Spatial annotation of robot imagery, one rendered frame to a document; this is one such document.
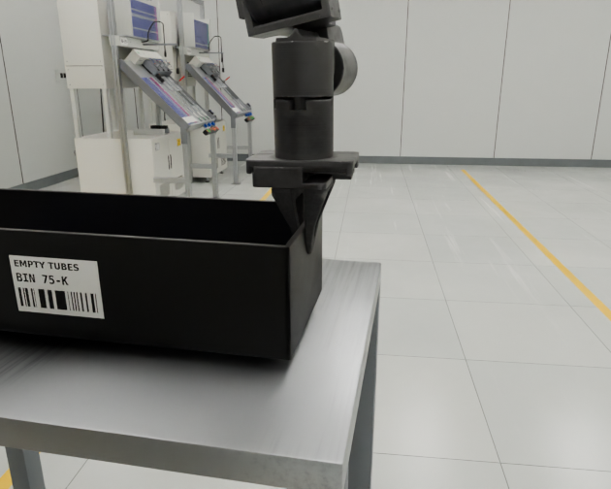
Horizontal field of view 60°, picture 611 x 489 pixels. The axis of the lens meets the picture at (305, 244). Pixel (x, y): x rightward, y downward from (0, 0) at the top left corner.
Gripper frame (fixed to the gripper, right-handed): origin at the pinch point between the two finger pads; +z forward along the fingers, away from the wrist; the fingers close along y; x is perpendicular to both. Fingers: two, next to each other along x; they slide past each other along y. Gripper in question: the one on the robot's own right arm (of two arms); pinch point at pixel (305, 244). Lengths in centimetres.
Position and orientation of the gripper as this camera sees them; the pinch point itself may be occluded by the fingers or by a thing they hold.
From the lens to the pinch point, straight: 54.5
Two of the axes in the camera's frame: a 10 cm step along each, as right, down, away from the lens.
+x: -1.9, 3.1, -9.3
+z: 0.1, 9.5, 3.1
